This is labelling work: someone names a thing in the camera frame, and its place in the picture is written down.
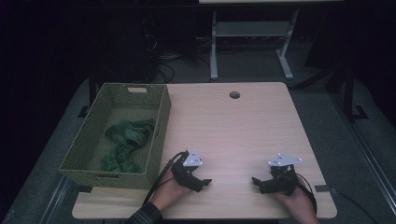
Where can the metal floor rail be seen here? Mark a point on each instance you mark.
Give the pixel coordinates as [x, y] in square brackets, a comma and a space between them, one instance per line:
[365, 155]
[56, 202]

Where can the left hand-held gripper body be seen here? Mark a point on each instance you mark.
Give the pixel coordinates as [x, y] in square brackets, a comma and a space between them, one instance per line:
[186, 177]

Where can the green woven basket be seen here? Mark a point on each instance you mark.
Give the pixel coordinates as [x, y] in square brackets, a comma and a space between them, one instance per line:
[93, 140]

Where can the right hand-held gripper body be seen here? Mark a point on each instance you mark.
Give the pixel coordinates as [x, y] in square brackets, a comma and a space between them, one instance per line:
[281, 180]

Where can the grey tape strip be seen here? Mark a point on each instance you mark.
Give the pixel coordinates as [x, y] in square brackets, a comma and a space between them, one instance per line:
[322, 188]

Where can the green fleece garment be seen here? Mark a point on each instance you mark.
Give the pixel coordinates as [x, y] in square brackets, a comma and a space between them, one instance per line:
[127, 133]

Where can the black stand with foot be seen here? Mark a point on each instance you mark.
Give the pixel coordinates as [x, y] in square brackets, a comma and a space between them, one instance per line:
[348, 93]
[91, 93]

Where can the white metal frame table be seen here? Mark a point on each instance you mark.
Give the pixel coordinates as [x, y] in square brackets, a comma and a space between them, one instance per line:
[252, 28]

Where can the person's right hand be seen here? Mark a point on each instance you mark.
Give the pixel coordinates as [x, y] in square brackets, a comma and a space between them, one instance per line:
[299, 205]

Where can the person's left hand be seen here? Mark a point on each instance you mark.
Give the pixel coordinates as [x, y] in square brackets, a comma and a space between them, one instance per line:
[169, 194]

